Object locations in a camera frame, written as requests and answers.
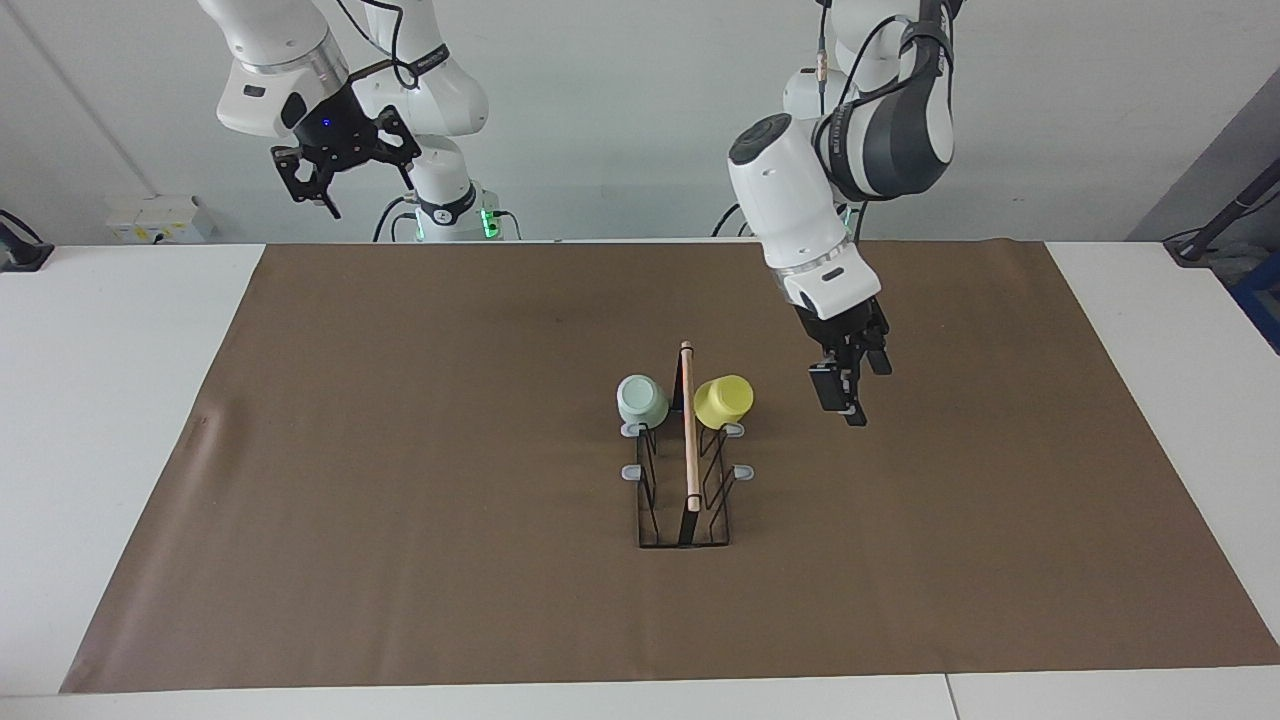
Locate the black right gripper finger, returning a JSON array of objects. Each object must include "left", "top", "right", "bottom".
[
  {"left": 271, "top": 143, "right": 344, "bottom": 221},
  {"left": 372, "top": 104, "right": 423, "bottom": 193}
]

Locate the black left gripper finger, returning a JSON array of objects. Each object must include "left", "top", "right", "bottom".
[
  {"left": 808, "top": 340, "right": 871, "bottom": 428},
  {"left": 862, "top": 318, "right": 894, "bottom": 378}
]

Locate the yellow plastic cup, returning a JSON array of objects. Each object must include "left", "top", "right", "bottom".
[{"left": 693, "top": 375, "right": 755, "bottom": 431}]

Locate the pale green plastic cup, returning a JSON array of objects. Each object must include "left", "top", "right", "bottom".
[{"left": 616, "top": 374, "right": 670, "bottom": 429}]

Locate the black table clamp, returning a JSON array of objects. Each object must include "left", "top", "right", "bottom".
[{"left": 0, "top": 208, "right": 53, "bottom": 272}]

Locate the brown paper table mat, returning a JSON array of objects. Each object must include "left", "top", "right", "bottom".
[{"left": 60, "top": 240, "right": 1280, "bottom": 694}]

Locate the black stand pole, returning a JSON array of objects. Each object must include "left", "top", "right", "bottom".
[{"left": 1165, "top": 160, "right": 1280, "bottom": 266}]

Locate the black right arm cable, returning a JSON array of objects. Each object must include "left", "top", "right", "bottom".
[{"left": 335, "top": 0, "right": 423, "bottom": 93}]

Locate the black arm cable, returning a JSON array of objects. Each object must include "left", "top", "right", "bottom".
[
  {"left": 335, "top": 0, "right": 423, "bottom": 93},
  {"left": 815, "top": 0, "right": 951, "bottom": 246}
]

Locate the white wall socket box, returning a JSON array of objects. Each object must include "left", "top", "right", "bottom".
[{"left": 105, "top": 195, "right": 216, "bottom": 245}]

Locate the black wire cup rack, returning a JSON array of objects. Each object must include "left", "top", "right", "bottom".
[{"left": 621, "top": 340, "right": 756, "bottom": 550}]

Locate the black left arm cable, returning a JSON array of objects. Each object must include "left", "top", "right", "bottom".
[{"left": 815, "top": 0, "right": 951, "bottom": 246}]

